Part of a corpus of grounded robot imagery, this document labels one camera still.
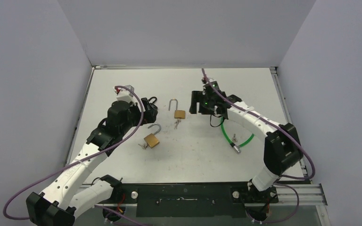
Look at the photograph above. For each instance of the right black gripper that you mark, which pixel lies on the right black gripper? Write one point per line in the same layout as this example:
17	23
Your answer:
196	102

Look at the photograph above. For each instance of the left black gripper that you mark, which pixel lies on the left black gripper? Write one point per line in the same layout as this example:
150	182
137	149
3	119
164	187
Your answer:
149	116

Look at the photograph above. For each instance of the brass padlock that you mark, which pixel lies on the brass padlock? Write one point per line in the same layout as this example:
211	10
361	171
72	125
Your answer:
151	140
178	114

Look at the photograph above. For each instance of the padlock keys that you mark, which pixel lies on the padlock keys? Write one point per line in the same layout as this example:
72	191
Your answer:
143	146
177	122

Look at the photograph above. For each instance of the cable lock keys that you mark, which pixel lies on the cable lock keys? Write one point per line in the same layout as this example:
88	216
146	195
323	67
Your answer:
234	139

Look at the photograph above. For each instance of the black padlock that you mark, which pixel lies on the black padlock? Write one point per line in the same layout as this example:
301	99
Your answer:
152	100

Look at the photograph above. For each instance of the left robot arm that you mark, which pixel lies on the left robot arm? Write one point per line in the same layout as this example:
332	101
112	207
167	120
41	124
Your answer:
60	204

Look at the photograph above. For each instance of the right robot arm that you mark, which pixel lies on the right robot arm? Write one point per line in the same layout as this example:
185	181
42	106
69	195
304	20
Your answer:
280	141

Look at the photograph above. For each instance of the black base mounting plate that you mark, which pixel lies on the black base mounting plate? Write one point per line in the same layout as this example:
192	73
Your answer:
233	199

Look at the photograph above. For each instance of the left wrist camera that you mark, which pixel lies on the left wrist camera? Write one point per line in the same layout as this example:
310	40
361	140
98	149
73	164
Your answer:
124	95

